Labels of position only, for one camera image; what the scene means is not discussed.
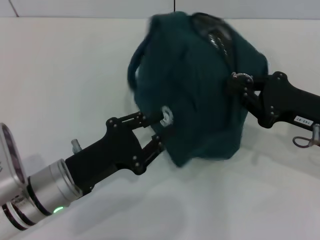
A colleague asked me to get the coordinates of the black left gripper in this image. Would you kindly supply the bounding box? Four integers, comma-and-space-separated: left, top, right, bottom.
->
65, 111, 168, 196

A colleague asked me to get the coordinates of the silver zipper pull ring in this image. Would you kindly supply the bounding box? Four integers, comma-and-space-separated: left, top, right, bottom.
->
231, 71, 252, 81

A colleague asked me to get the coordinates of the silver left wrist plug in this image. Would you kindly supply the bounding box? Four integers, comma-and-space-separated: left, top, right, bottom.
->
70, 139, 83, 153

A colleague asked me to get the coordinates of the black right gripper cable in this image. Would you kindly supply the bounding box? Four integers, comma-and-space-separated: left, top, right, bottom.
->
292, 124, 320, 149

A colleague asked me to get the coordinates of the teal blue lunch bag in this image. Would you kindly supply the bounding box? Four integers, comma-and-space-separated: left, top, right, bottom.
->
127, 11, 270, 168

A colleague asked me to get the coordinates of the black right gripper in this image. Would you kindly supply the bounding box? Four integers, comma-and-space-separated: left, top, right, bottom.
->
226, 71, 320, 131

